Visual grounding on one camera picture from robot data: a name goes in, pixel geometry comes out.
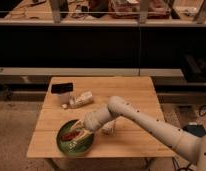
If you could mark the red pepper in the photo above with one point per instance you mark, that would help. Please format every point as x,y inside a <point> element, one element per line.
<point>69,136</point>

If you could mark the clear plastic bottle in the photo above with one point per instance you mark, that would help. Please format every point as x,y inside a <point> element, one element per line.
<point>79,101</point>

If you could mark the wooden table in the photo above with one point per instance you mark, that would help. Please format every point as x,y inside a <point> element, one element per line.
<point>128,140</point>

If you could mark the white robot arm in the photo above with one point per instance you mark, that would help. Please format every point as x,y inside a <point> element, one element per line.
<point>186,145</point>

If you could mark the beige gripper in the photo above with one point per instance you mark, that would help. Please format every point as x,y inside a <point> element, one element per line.
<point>83,131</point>

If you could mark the black box on floor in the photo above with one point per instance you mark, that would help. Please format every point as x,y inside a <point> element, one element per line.
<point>197,130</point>

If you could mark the green ceramic bowl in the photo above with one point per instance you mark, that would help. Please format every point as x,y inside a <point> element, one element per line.
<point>70,148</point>

